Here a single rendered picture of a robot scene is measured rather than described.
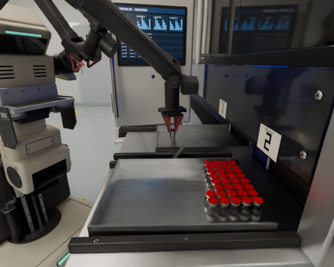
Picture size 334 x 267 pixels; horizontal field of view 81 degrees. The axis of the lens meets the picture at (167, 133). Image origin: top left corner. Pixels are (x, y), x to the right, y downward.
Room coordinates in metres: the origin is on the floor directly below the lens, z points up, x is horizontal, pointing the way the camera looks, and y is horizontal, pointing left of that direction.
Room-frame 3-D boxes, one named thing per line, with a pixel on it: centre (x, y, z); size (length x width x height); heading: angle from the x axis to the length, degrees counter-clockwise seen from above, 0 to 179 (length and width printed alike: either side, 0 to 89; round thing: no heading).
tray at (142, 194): (0.40, -0.03, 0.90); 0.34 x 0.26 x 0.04; 91
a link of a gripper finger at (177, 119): (0.77, -0.02, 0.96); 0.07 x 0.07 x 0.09; 17
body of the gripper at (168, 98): (0.77, -0.02, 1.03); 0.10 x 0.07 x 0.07; 107
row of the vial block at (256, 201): (0.40, -0.18, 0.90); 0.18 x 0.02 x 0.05; 1
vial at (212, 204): (0.32, -0.09, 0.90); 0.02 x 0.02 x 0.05
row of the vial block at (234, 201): (0.40, -0.14, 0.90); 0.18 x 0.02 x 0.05; 1
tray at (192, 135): (0.74, -0.13, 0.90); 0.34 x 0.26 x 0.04; 92
